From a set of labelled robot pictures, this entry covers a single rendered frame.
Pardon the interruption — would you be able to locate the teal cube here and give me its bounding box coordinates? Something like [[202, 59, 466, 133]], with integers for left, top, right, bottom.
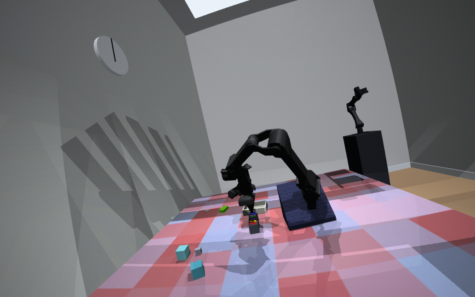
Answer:
[[175, 245, 191, 261], [191, 260, 205, 280]]

